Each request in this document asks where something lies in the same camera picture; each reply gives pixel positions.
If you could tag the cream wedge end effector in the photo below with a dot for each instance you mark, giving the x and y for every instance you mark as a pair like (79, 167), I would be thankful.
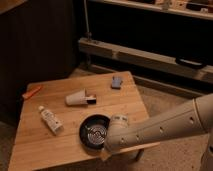
(105, 155)

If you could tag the black ceramic bowl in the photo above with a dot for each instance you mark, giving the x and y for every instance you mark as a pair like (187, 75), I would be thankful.
(93, 131)

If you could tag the white squeeze tube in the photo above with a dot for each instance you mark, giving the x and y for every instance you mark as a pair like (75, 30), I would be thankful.
(53, 123)

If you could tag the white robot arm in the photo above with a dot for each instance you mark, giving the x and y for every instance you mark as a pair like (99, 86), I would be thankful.
(194, 117)

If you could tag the small red black box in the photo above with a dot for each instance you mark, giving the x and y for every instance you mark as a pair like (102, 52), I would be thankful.
(91, 99)

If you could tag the wooden low table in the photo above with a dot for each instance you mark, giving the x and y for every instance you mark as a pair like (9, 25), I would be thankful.
(35, 146)

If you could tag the white paper cup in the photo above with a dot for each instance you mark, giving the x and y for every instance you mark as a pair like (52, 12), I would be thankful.
(76, 98)

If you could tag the small blue sponge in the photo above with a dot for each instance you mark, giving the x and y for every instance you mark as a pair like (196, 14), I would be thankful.
(116, 82)

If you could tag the orange marker pen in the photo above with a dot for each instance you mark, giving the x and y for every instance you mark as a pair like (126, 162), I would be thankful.
(30, 93)

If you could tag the long grey case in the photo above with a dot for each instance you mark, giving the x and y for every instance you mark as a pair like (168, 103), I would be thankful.
(145, 59)

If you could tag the metal vertical pole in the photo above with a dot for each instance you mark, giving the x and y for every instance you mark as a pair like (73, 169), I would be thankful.
(88, 33)

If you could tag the black case handle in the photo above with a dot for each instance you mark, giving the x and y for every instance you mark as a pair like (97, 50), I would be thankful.
(190, 65)

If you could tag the white wall shelf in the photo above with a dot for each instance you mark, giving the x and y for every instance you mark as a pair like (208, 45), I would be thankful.
(177, 7)

